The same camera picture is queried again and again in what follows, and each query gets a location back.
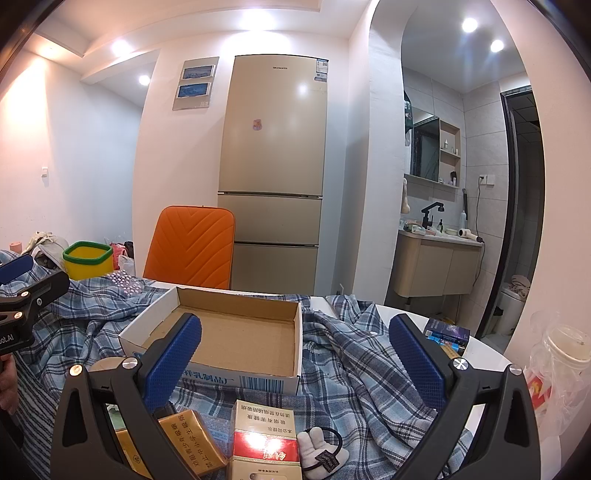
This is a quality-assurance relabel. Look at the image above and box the gold cigarette pack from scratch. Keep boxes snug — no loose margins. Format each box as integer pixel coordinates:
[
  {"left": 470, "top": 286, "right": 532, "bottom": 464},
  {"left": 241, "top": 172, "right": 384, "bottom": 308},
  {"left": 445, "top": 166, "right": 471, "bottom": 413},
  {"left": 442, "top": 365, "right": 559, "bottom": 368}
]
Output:
[{"left": 115, "top": 410, "right": 228, "bottom": 479}]

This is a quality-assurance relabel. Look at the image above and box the red and cream cigarette pack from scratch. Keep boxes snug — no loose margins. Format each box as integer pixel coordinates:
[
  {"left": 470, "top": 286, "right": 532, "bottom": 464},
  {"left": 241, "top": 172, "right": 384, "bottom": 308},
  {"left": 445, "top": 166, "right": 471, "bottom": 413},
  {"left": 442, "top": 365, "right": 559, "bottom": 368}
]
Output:
[{"left": 226, "top": 400, "right": 303, "bottom": 480}]

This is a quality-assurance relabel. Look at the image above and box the person's left hand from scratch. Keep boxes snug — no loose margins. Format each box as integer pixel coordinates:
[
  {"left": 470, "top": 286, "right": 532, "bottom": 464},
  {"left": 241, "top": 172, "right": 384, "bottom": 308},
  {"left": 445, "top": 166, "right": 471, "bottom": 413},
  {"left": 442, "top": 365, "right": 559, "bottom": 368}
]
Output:
[{"left": 0, "top": 354, "right": 19, "bottom": 415}]

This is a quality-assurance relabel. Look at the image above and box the beige bag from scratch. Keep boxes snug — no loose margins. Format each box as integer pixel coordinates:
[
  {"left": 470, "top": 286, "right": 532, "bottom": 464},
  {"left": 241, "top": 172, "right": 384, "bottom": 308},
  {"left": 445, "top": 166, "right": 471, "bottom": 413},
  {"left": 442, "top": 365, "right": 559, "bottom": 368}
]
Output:
[{"left": 22, "top": 231, "right": 69, "bottom": 270}]

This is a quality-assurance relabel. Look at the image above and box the dark blue box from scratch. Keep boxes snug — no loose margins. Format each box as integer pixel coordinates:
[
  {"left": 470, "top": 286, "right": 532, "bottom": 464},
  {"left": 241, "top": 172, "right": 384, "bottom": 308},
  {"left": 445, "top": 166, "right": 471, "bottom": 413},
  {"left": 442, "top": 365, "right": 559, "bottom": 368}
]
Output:
[{"left": 424, "top": 318, "right": 470, "bottom": 358}]

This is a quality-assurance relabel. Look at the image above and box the blue plaid cloth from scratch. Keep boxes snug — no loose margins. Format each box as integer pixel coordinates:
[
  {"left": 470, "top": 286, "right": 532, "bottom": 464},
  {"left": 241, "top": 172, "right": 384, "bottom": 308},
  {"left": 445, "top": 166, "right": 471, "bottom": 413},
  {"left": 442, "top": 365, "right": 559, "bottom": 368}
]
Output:
[{"left": 11, "top": 276, "right": 435, "bottom": 479}]

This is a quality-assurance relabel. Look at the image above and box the yellow green-rimmed container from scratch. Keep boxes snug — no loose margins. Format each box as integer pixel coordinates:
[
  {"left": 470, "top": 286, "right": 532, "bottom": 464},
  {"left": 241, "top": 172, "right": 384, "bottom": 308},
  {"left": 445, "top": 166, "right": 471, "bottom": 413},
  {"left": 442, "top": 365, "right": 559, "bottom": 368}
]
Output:
[{"left": 62, "top": 241, "right": 114, "bottom": 281}]

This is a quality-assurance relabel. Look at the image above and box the open cardboard box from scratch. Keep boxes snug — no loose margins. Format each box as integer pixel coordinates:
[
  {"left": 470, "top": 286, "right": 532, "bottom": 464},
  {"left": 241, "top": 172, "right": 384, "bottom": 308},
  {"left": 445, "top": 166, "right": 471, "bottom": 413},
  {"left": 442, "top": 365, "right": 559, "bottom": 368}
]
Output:
[{"left": 119, "top": 286, "right": 303, "bottom": 395}]

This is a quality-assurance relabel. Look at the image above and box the red bag on floor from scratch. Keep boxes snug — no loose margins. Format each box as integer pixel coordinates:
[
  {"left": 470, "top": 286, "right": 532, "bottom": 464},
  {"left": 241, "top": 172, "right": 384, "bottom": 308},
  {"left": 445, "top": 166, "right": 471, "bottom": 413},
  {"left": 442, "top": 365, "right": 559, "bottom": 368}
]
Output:
[{"left": 110, "top": 243, "right": 127, "bottom": 270}]

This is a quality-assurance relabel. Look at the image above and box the white trash bin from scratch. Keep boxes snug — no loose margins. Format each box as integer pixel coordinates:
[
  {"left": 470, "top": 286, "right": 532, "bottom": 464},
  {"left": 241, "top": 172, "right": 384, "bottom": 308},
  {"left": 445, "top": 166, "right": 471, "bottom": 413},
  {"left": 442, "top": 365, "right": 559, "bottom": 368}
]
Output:
[{"left": 494, "top": 275, "right": 531, "bottom": 335}]

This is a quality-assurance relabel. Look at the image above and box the beige bathroom vanity cabinet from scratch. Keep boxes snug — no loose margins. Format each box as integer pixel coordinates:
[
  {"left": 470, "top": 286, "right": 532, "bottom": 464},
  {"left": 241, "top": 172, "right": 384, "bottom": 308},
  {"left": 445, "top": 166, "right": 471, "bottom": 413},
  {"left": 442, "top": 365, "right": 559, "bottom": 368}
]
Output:
[{"left": 390, "top": 230, "right": 484, "bottom": 298}]

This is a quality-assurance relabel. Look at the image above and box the orange chair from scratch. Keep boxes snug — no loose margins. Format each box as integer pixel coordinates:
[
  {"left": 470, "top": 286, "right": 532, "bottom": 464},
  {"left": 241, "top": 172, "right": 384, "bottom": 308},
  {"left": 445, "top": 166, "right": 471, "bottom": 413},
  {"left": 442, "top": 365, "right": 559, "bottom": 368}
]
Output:
[{"left": 143, "top": 206, "right": 235, "bottom": 290}]

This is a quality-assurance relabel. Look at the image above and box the white hair dryer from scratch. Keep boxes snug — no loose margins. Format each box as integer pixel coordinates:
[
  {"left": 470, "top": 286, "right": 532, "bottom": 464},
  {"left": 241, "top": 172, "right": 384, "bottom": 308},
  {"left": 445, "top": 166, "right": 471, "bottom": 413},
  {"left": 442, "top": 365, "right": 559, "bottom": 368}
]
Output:
[{"left": 458, "top": 229, "right": 484, "bottom": 243}]

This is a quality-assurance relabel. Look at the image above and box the black faucet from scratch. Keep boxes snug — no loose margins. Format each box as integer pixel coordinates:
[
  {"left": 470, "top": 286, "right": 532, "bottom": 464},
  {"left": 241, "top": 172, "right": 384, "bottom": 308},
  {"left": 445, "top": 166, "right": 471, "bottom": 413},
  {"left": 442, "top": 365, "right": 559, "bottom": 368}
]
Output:
[{"left": 421, "top": 201, "right": 445, "bottom": 229}]

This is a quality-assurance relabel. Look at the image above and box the bathroom mirror cabinet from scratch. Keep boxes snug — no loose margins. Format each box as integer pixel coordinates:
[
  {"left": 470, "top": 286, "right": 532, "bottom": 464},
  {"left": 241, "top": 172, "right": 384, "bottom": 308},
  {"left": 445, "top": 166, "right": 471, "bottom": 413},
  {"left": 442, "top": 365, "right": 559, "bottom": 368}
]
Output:
[{"left": 405, "top": 94, "right": 462, "bottom": 188}]

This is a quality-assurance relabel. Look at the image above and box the beige refrigerator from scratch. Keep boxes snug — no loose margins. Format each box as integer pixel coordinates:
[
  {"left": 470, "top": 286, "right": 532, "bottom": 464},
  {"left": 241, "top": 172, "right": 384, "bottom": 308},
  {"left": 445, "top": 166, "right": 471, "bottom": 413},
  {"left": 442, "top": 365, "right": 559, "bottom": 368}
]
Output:
[{"left": 217, "top": 54, "right": 329, "bottom": 295}]

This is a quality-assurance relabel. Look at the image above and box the grey wall electrical panel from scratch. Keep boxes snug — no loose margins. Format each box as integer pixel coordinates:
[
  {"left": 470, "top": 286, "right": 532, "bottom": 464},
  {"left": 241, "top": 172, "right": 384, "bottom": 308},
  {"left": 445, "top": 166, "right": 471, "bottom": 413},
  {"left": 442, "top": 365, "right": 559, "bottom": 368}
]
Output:
[{"left": 172, "top": 57, "right": 218, "bottom": 111}]

